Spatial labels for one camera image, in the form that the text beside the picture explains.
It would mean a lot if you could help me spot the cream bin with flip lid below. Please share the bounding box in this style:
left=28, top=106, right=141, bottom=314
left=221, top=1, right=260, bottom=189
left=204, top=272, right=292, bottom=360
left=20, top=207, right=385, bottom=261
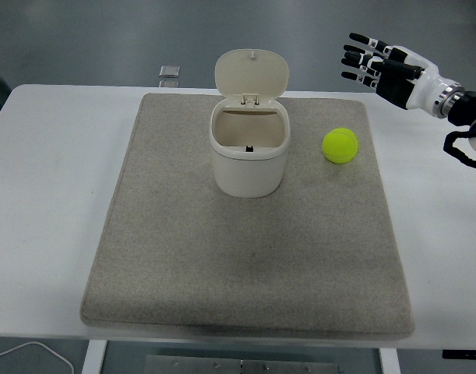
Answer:
left=209, top=48, right=291, bottom=199

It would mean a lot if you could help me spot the yellow-green tennis ball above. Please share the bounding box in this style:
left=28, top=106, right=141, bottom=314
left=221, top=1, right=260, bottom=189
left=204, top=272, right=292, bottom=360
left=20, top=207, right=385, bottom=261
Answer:
left=322, top=128, right=360, bottom=165

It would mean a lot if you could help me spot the black bar with white marks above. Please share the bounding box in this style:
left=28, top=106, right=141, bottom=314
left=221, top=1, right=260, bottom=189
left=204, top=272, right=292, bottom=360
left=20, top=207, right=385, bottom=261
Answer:
left=441, top=349, right=476, bottom=360

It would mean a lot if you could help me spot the white table leg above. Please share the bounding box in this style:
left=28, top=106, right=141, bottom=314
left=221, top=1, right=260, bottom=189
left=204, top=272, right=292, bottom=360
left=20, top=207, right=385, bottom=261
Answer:
left=379, top=348, right=401, bottom=374
left=83, top=340, right=108, bottom=374

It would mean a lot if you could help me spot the white cable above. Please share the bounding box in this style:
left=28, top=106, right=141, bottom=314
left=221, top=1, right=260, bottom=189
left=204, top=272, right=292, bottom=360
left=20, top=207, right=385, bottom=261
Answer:
left=0, top=340, right=75, bottom=374

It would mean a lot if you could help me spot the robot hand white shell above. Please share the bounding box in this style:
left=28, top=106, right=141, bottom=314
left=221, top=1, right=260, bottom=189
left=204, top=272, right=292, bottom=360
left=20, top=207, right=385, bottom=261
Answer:
left=340, top=32, right=458, bottom=116

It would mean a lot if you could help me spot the beige fabric mat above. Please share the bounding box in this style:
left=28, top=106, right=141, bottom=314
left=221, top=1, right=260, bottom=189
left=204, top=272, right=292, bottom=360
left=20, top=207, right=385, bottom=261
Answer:
left=79, top=92, right=416, bottom=339

